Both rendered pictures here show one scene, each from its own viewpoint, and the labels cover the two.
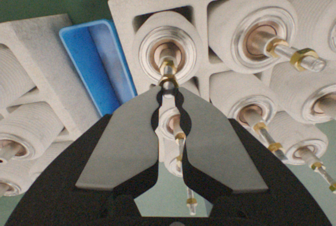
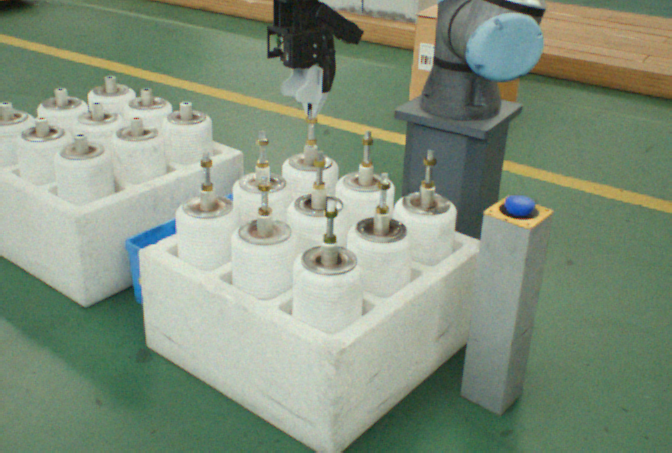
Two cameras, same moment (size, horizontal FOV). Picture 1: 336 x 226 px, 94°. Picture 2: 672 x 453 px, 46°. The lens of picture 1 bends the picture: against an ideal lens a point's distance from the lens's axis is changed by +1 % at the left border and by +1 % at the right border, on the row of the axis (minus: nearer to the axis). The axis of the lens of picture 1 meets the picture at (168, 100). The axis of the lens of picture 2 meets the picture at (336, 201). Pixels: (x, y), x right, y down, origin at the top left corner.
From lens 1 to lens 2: 134 cm
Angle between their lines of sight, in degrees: 88
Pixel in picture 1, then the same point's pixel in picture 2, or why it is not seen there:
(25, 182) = (56, 145)
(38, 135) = (158, 146)
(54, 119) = (158, 172)
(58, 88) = (195, 178)
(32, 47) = (228, 165)
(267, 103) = (338, 204)
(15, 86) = (196, 147)
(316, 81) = not seen: hidden behind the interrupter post
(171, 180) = not seen: outside the picture
